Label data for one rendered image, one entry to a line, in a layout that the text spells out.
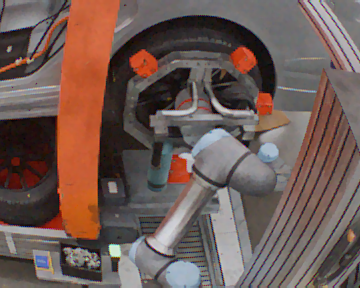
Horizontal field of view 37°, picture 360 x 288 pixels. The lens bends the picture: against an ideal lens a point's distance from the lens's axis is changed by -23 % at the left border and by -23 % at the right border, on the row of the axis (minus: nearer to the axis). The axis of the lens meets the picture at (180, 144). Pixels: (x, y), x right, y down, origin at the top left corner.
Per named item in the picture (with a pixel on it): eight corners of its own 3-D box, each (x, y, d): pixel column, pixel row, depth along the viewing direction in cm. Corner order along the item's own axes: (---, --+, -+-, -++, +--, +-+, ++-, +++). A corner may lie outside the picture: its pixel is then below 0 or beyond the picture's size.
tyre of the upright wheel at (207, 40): (236, 111, 322) (258, 18, 275) (247, 148, 307) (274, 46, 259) (101, 112, 308) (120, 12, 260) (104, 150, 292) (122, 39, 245)
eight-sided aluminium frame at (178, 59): (240, 141, 300) (261, 55, 261) (243, 152, 296) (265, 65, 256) (119, 145, 289) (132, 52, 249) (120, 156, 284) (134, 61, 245)
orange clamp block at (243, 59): (239, 63, 265) (252, 52, 260) (244, 75, 259) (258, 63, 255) (227, 55, 260) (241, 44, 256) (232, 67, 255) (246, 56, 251)
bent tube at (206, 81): (241, 86, 265) (245, 68, 258) (253, 120, 253) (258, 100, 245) (200, 85, 262) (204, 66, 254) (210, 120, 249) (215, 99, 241)
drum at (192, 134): (204, 109, 281) (209, 85, 271) (214, 147, 267) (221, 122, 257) (171, 109, 278) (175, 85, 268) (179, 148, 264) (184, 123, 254)
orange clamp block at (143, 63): (156, 59, 256) (143, 48, 250) (159, 70, 251) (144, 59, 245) (142, 68, 259) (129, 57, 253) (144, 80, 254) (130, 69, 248)
